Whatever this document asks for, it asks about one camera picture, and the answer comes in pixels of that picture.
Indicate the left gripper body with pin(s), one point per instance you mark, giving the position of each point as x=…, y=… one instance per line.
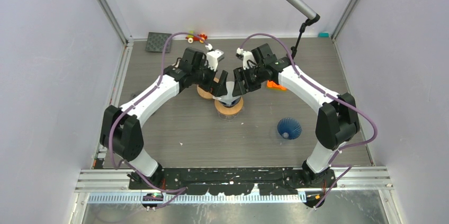
x=204, y=76

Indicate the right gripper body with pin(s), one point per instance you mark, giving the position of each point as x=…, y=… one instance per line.
x=254, y=75

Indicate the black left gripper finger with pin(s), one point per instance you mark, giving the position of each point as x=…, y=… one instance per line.
x=214, y=87
x=220, y=87

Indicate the white paper coffee filter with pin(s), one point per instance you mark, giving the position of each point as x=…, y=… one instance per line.
x=229, y=96

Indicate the wooden ring dripper stand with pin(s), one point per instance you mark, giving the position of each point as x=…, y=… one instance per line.
x=204, y=94

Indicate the blue glass dripper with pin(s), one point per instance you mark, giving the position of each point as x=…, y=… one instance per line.
x=229, y=104
x=289, y=128

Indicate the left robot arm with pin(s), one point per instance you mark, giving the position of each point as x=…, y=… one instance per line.
x=121, y=131

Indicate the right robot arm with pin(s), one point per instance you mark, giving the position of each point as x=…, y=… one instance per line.
x=337, y=122

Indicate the clear glass dripper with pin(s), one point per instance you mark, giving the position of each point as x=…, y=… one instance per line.
x=227, y=117

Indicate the orange plastic holder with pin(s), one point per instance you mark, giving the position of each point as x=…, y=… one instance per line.
x=273, y=85

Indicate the red toy car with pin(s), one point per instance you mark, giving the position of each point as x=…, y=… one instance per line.
x=193, y=37

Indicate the grey building block baseplate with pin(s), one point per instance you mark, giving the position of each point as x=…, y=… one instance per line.
x=156, y=41

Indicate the teal small block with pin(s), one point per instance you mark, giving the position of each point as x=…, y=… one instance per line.
x=323, y=35

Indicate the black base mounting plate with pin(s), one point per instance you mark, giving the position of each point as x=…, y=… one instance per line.
x=233, y=181

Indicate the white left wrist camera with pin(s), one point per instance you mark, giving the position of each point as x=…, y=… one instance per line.
x=213, y=57

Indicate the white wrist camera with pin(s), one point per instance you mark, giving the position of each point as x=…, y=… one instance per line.
x=246, y=57
x=213, y=57

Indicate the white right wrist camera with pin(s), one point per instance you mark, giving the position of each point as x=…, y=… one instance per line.
x=246, y=57

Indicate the aluminium frame rail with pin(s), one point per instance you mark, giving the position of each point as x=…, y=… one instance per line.
x=112, y=20

